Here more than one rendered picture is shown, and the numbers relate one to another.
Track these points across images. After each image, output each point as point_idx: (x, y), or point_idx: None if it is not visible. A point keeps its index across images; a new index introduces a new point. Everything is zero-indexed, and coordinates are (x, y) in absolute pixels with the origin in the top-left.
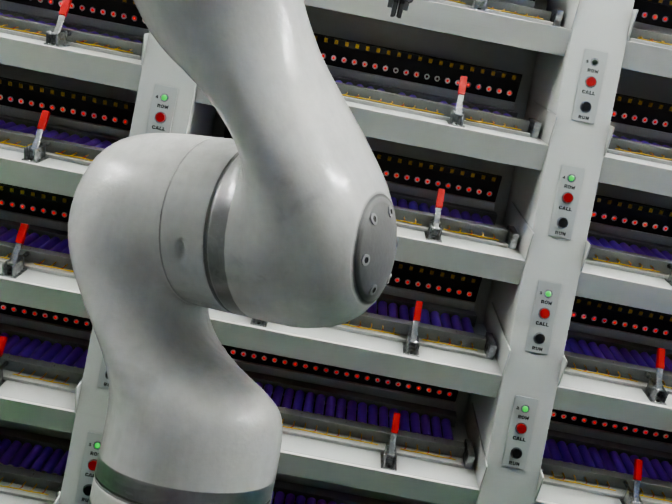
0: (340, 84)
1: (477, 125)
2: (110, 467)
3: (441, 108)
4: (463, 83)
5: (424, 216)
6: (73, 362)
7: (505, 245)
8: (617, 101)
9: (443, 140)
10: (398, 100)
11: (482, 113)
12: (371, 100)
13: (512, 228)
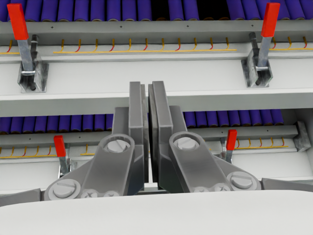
0: (83, 33)
1: (283, 58)
2: None
3: (233, 35)
4: (272, 17)
5: (213, 137)
6: None
7: (294, 151)
8: None
9: (238, 104)
10: (171, 36)
11: (291, 31)
12: (133, 51)
13: (302, 129)
